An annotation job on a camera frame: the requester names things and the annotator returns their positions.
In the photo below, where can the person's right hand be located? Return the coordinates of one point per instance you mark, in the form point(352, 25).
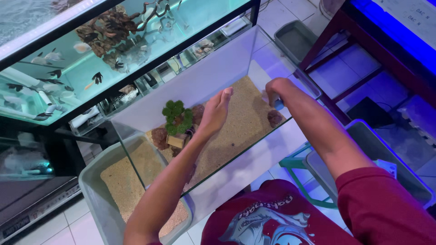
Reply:
point(281, 87)

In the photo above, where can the person's left hand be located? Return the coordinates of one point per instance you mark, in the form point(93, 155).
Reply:
point(214, 114)

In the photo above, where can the person's right fingers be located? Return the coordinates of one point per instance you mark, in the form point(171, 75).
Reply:
point(273, 98)

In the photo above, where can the brown aquarium rock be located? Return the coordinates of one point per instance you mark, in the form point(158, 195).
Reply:
point(274, 118)
point(159, 137)
point(198, 114)

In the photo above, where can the beige sand bed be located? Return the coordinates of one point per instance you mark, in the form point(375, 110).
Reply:
point(238, 126)

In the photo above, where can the clear glass aquarium tank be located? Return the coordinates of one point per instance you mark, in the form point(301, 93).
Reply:
point(218, 68)

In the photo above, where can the green plastic stool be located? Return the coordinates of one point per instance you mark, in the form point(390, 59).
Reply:
point(294, 163)

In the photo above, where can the black box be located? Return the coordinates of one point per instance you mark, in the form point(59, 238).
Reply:
point(369, 112)

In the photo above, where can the green plant ornament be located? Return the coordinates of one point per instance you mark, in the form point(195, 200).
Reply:
point(177, 117)

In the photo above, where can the small wooden house ornament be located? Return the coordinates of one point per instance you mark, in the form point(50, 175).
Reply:
point(177, 140)

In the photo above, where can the dark red wooden stand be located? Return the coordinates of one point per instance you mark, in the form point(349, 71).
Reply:
point(368, 44)

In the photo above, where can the large grey plastic tub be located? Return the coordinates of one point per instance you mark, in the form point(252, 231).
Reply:
point(385, 153)

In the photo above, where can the small white packet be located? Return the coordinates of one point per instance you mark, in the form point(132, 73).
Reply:
point(386, 168)

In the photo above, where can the person's dark red shirt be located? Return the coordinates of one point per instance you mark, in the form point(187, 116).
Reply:
point(374, 214)

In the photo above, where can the beige sand heap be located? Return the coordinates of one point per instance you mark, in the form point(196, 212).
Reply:
point(122, 183)

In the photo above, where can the large fish aquarium with driftwood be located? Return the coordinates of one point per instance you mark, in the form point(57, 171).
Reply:
point(102, 44)

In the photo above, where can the small dark fish tank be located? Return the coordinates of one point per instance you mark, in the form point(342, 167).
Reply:
point(24, 156)

